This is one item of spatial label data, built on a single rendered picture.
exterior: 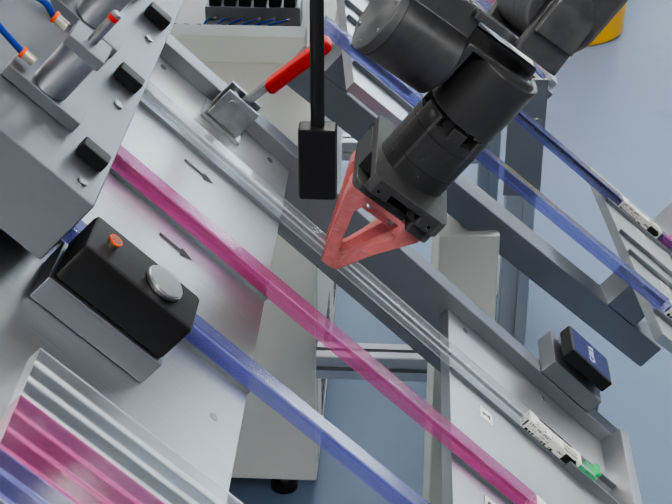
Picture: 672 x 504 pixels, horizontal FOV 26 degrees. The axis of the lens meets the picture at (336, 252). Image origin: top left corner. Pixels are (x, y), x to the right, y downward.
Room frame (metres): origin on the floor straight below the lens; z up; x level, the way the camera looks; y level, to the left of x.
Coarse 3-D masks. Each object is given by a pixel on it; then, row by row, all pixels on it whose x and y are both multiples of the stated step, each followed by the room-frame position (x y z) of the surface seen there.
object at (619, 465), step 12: (624, 432) 1.02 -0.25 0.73; (612, 444) 1.01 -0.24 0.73; (624, 444) 1.00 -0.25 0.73; (612, 456) 1.00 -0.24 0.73; (624, 456) 0.98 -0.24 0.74; (612, 468) 0.98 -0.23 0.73; (624, 468) 0.97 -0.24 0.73; (612, 480) 0.97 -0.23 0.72; (624, 480) 0.96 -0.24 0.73; (636, 480) 0.96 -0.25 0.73; (612, 492) 0.95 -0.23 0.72; (624, 492) 0.94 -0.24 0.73; (636, 492) 0.94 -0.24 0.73
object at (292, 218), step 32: (160, 96) 0.96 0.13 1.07; (192, 128) 0.96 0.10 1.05; (224, 160) 0.95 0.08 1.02; (256, 192) 0.95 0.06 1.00; (288, 224) 0.95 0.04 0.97; (384, 288) 0.96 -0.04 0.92; (416, 320) 0.95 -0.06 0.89; (448, 352) 0.95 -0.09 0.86; (480, 384) 0.94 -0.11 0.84; (512, 416) 0.94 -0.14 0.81
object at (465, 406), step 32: (448, 320) 1.01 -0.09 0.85; (480, 352) 1.01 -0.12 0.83; (448, 384) 0.92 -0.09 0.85; (512, 384) 1.00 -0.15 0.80; (448, 416) 0.88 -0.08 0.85; (480, 416) 0.91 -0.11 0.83; (544, 416) 0.99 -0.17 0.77; (512, 448) 0.90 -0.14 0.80; (544, 448) 0.94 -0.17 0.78; (576, 448) 0.98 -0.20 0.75; (448, 480) 0.81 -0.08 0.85; (480, 480) 0.83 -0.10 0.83; (544, 480) 0.90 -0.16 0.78; (576, 480) 0.93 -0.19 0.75; (608, 480) 0.96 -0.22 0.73
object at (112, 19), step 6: (114, 12) 0.74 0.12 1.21; (108, 18) 0.74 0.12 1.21; (114, 18) 0.74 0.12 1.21; (120, 18) 0.74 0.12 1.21; (102, 24) 0.74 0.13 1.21; (108, 24) 0.74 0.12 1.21; (114, 24) 0.74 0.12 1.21; (96, 30) 0.74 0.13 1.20; (102, 30) 0.74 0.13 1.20; (108, 30) 0.74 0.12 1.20; (90, 36) 0.74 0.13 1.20; (96, 36) 0.74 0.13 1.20; (102, 36) 0.74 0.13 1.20; (90, 42) 0.74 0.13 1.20; (96, 42) 0.74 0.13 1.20
